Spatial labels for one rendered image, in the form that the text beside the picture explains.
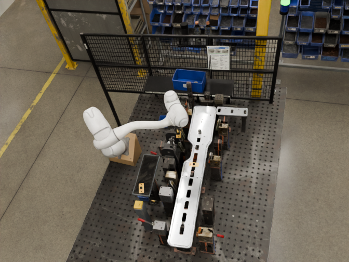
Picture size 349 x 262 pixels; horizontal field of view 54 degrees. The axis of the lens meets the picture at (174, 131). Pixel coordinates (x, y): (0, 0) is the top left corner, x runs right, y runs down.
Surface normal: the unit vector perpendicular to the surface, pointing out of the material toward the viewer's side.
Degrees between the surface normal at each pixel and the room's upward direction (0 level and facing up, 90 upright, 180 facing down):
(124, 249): 0
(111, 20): 90
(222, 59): 90
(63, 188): 0
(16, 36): 0
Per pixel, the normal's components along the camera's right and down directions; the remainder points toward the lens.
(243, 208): -0.13, -0.60
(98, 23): -0.27, 0.78
